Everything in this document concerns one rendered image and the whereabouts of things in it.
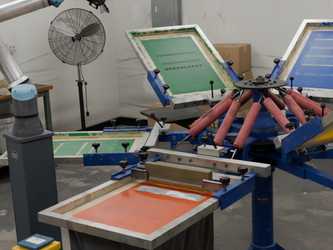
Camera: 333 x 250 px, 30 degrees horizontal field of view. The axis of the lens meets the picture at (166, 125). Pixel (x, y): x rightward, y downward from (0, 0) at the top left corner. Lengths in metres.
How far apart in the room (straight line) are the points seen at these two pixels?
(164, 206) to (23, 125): 0.82
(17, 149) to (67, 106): 4.71
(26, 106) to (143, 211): 0.80
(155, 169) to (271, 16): 4.39
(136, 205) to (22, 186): 0.66
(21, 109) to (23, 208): 0.49
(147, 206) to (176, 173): 0.26
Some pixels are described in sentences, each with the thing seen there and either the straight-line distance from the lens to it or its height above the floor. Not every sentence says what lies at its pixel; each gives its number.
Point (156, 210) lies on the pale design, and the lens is 2.62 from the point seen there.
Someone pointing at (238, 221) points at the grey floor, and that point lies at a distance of 5.00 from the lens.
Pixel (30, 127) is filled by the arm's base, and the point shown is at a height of 1.24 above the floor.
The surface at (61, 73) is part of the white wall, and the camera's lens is 7.62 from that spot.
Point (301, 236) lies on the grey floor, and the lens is 4.76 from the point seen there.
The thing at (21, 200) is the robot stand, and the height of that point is 0.88.
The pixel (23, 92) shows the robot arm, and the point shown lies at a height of 1.41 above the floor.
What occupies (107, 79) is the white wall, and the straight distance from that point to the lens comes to 8.25.
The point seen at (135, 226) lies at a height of 0.95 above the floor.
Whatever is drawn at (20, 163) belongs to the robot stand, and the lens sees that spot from 3.05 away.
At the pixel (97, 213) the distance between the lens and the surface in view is 2.65.
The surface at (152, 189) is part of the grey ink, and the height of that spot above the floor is 0.96.
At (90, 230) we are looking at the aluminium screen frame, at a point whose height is 0.97.
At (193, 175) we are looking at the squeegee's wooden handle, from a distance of 2.79.
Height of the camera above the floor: 1.89
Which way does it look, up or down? 13 degrees down
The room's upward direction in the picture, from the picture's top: 3 degrees counter-clockwise
